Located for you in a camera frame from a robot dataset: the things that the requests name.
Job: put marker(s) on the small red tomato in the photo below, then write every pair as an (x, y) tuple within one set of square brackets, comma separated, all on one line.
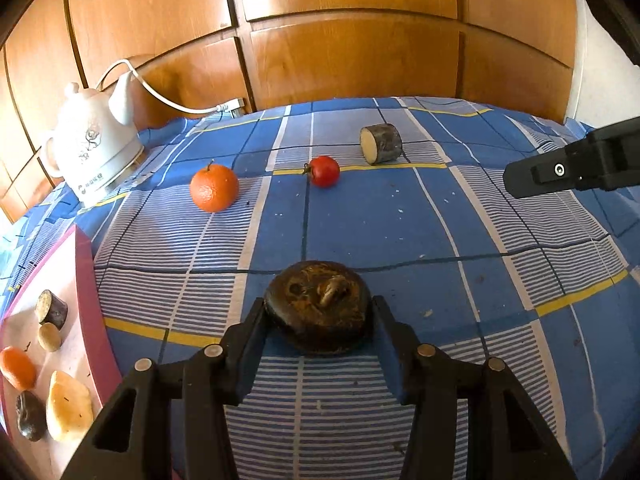
[(322, 171)]

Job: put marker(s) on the small orange mandarin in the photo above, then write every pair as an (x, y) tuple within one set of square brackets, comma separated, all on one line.
[(214, 188)]

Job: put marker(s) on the cut log-shaped vegetable piece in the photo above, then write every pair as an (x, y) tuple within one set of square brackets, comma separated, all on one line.
[(380, 144)]

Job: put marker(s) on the large orange mandarin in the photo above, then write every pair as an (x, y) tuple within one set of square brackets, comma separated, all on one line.
[(17, 368)]

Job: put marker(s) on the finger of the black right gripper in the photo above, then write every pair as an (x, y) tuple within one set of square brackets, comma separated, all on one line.
[(538, 175)]

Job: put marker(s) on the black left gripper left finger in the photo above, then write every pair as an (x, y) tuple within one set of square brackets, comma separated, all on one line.
[(243, 345)]

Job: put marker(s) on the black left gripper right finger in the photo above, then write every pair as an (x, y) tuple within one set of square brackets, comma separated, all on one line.
[(395, 344)]

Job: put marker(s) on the dark brown round fruit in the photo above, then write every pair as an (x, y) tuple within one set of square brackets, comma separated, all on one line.
[(322, 308)]

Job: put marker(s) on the dark cut log piece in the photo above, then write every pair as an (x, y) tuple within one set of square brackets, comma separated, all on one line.
[(51, 309)]

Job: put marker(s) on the pale yellow fruit piece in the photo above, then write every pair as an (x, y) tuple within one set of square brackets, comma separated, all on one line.
[(69, 411)]

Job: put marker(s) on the white ceramic electric kettle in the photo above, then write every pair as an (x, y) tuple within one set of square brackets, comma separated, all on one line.
[(95, 140)]

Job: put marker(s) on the blue plaid tablecloth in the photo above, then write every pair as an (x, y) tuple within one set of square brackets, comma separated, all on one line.
[(549, 284)]

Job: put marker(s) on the small tan round fruit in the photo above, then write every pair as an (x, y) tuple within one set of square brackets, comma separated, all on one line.
[(49, 337)]

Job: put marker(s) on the dark brown dried fruit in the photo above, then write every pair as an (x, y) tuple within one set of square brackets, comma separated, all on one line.
[(31, 416)]

